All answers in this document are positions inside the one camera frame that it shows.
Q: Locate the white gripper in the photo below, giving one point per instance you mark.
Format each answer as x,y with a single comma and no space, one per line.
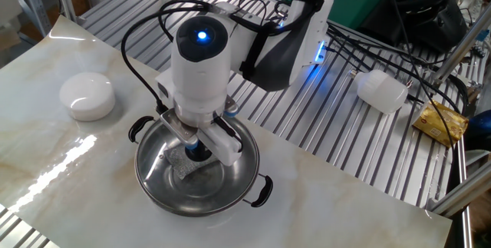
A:
226,148

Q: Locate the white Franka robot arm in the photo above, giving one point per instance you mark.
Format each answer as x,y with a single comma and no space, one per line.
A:
199,79

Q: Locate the grey scouring sponge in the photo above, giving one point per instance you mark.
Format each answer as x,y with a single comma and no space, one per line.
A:
180,165

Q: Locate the marble pattern table mat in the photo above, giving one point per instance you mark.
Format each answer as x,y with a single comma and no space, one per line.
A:
326,209

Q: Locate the gold foil packet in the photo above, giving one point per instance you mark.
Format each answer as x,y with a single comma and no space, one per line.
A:
441,123

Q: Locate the grey metal shelf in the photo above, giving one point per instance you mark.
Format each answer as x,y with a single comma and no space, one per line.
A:
34,2

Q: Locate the black steering wheel controller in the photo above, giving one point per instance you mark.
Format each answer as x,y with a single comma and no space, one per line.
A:
441,25

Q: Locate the dark blue round object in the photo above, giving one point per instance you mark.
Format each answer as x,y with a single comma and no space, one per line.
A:
479,131

